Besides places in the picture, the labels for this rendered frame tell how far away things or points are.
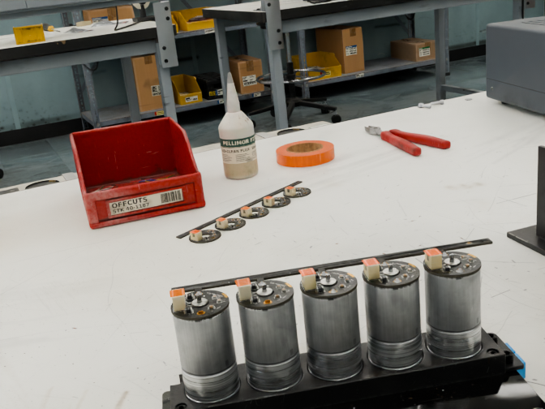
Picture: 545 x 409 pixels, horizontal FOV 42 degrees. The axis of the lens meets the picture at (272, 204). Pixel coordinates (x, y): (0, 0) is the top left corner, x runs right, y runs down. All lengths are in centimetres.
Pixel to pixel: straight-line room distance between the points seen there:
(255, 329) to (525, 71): 60
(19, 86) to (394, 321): 448
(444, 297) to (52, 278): 30
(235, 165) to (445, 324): 39
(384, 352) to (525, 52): 57
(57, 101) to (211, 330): 449
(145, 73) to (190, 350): 414
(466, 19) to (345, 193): 551
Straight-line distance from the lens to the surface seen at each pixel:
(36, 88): 474
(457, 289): 31
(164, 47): 269
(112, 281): 50
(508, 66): 87
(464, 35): 609
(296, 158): 69
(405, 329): 31
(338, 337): 31
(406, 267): 32
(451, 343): 33
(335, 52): 505
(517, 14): 361
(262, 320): 30
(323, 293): 30
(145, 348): 41
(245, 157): 67
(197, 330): 30
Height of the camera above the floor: 95
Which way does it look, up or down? 19 degrees down
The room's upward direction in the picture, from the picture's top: 6 degrees counter-clockwise
